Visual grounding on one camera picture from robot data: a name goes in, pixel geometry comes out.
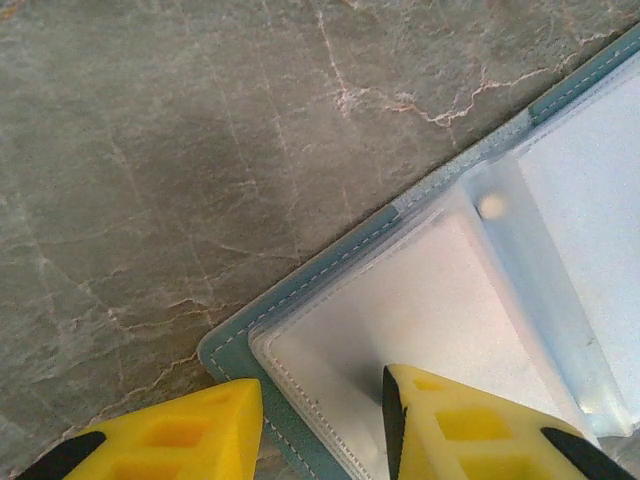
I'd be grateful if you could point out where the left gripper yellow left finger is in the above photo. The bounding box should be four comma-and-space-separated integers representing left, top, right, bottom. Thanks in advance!
19, 378, 265, 480

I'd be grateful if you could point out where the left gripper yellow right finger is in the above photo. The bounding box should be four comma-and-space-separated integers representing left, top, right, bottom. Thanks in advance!
382, 363, 636, 480

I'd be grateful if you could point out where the blue leather card holder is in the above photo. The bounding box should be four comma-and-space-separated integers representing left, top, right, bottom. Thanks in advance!
197, 22, 640, 480

